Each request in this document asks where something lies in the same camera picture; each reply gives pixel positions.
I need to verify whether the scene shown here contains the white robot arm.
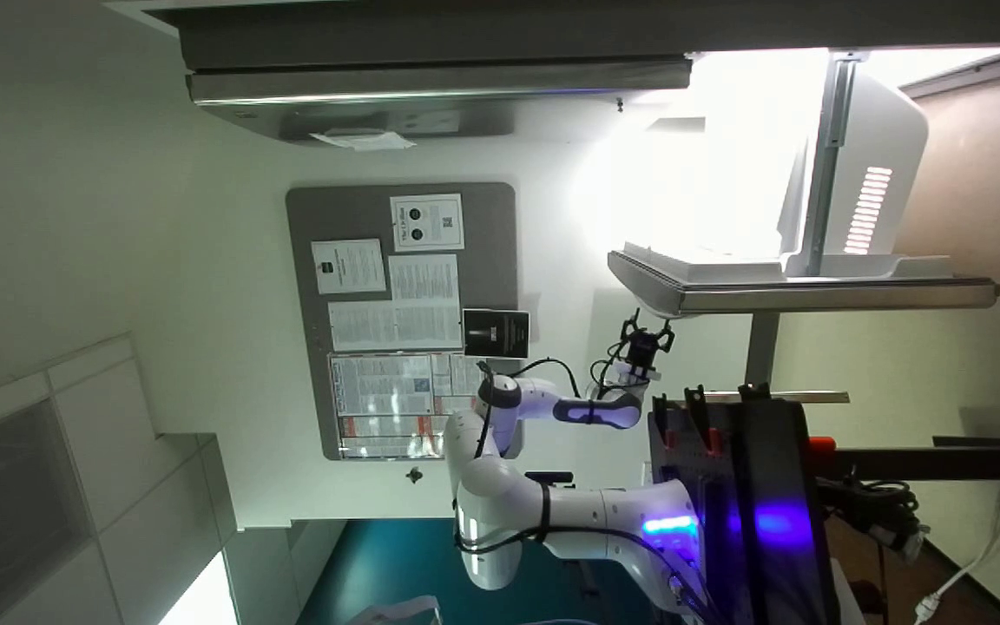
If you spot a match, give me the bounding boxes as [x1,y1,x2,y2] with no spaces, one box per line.
[445,315,711,625]

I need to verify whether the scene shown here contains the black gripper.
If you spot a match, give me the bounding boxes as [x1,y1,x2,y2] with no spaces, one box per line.
[618,309,676,379]

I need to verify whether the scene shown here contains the teal floor mat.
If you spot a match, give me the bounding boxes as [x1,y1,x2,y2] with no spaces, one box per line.
[295,522,672,625]

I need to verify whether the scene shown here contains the white text sheet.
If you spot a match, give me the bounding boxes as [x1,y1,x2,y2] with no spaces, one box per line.
[325,254,461,351]

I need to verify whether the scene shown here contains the grey notice board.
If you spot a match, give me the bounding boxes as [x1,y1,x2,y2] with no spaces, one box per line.
[286,179,518,459]

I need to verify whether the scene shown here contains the white paper two black dots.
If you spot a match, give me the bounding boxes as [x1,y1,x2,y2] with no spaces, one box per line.
[389,193,464,254]

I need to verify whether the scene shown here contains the black horizontal bar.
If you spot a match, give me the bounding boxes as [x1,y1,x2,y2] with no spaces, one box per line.
[804,438,1000,478]

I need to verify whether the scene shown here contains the red white poster sheet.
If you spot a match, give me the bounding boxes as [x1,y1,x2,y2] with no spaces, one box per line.
[331,351,476,462]

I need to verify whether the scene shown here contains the white power cable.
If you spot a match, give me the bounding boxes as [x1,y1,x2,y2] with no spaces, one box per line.
[913,478,1000,625]

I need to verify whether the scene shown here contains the white notice paper with logo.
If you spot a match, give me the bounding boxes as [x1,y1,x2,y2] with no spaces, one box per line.
[313,239,386,295]

